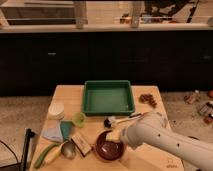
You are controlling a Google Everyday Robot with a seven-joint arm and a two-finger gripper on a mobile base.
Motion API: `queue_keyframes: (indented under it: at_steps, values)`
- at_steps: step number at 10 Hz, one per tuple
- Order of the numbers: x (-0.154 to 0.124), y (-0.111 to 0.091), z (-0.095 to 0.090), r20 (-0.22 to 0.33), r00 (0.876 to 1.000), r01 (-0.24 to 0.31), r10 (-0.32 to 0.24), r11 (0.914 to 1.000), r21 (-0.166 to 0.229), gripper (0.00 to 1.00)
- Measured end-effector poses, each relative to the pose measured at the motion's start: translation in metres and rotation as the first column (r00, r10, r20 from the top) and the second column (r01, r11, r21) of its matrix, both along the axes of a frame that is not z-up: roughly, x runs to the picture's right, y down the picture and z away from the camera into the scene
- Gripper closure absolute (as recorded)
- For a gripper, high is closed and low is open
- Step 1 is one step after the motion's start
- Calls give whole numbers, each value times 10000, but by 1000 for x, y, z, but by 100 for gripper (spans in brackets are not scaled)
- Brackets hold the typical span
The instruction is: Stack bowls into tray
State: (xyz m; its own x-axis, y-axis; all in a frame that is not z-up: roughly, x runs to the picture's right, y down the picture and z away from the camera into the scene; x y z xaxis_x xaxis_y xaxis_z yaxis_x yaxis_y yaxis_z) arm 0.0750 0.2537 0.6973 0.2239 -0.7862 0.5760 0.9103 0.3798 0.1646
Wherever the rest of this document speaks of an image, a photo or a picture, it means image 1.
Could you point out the wooden block brush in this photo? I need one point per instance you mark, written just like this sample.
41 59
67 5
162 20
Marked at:
81 143

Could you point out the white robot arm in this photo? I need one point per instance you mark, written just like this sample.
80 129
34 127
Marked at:
151 129

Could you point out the dark red bowl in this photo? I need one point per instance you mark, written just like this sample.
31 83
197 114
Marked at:
108 150

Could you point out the small green cup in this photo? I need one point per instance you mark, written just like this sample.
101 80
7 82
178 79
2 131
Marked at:
78 119

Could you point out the green plastic tray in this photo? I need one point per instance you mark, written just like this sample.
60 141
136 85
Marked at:
107 97

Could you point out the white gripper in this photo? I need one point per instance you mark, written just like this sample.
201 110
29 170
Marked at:
128 137

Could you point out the green yellow banana toy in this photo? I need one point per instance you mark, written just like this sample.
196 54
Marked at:
49 154

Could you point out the teal sponge piece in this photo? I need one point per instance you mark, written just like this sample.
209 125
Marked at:
66 129

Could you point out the black stand left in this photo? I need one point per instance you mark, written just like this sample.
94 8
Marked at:
28 136

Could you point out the light blue cloth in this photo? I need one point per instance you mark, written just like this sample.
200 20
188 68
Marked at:
53 134

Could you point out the black white dish brush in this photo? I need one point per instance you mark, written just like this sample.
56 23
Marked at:
112 120

